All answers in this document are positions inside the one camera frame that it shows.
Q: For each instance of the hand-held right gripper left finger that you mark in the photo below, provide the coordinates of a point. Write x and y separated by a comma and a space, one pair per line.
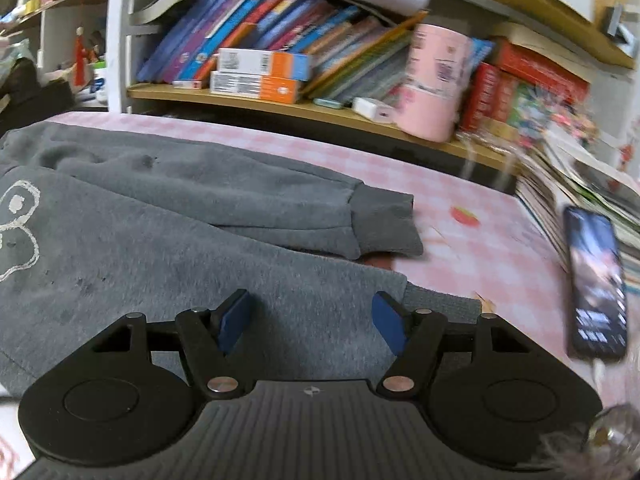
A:
234, 322

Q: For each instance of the orange white box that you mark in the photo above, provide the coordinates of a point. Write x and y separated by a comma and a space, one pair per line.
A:
260, 63
250, 87

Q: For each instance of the clear glass object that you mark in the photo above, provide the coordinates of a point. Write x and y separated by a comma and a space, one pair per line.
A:
612, 435

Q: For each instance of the black smartphone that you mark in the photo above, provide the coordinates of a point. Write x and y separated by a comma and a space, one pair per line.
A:
595, 285

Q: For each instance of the red cardboard box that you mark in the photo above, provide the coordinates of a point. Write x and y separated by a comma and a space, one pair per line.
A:
545, 72

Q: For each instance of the white charger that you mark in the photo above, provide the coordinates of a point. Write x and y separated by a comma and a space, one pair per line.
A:
372, 109

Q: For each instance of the row of colourful books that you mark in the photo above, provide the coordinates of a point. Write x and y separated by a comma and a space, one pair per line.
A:
280, 25

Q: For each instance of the pink cylindrical container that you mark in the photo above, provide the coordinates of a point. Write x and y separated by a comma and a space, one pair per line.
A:
430, 110

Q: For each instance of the red figurine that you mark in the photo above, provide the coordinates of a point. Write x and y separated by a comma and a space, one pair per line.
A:
80, 57

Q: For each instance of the white jar green lid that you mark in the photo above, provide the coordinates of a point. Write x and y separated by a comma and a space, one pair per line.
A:
100, 72

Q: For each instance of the white wooden bookshelf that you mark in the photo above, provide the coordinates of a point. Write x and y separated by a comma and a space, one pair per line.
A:
117, 35

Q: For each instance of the light blue small case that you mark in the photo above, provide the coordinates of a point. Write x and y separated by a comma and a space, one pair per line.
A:
327, 103

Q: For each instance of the stack of magazines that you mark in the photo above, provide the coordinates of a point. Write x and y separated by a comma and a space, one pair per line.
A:
550, 185

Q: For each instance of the dark cloth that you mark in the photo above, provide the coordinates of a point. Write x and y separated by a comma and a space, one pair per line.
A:
30, 95

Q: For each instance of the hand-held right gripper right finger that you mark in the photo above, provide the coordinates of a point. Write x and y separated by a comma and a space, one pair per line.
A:
390, 325

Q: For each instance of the pink checkered tablecloth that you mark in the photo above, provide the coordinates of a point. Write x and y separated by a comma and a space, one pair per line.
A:
475, 260

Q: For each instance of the thick gray book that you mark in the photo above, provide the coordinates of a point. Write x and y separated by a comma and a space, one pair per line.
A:
165, 2

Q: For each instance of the gray sweatshirt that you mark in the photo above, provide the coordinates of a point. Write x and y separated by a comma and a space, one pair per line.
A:
175, 240

